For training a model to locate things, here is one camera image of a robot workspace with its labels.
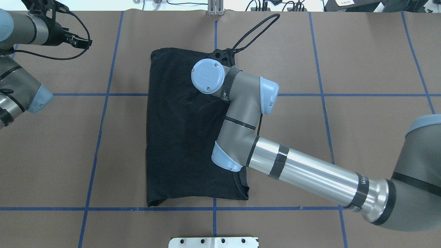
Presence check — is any black monitor stand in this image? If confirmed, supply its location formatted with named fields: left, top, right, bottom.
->
left=381, top=0, right=429, bottom=13

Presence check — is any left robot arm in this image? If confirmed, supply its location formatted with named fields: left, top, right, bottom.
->
left=0, top=0, right=92, bottom=128

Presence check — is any aluminium frame post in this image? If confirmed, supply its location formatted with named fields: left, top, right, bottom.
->
left=207, top=0, right=225, bottom=16

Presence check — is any black graphic t-shirt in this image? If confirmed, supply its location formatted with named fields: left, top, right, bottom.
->
left=145, top=48, right=249, bottom=207

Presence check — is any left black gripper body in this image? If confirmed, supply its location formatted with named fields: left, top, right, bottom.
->
left=22, top=0, right=78, bottom=47

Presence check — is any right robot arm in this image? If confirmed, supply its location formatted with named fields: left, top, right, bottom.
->
left=192, top=58, right=440, bottom=232

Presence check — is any dark brown box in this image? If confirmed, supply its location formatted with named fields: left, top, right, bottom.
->
left=324, top=0, right=382, bottom=12

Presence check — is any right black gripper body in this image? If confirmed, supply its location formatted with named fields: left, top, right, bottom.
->
left=206, top=48, right=236, bottom=67

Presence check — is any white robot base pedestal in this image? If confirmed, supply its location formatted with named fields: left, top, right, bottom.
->
left=168, top=237, right=260, bottom=248

